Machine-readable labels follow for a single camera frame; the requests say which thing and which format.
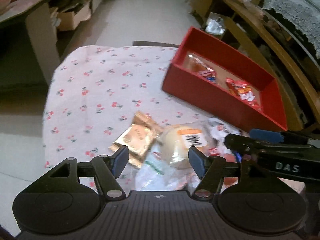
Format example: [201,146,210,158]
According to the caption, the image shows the cluttered side table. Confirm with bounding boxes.
[1,0,102,89]

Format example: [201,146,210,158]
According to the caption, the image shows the white plastic bag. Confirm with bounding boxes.
[205,12,226,35]

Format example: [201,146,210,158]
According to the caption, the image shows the white long snack packet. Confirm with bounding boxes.
[135,143,200,193]

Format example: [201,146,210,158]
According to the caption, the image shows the red cardboard box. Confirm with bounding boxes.
[162,27,287,132]

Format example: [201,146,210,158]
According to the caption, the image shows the white lace cloth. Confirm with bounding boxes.
[263,0,319,59]

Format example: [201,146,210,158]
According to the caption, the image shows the cherry print tablecloth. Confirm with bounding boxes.
[43,46,248,193]

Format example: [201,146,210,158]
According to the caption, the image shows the gold foil snack packet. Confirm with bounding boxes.
[109,111,163,169]

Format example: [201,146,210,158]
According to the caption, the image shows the white pink snack packet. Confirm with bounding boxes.
[206,117,240,163]

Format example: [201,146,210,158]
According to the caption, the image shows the bread bun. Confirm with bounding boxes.
[158,121,216,169]

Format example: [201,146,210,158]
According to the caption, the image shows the wooden tv cabinet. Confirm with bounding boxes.
[190,0,319,137]

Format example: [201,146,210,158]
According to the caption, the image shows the red chip bag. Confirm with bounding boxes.
[226,77,261,111]

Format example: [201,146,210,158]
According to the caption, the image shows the orange bread in wrapper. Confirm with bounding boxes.
[185,54,216,83]

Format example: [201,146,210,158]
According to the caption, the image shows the white cardboard box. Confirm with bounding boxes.
[49,0,91,31]

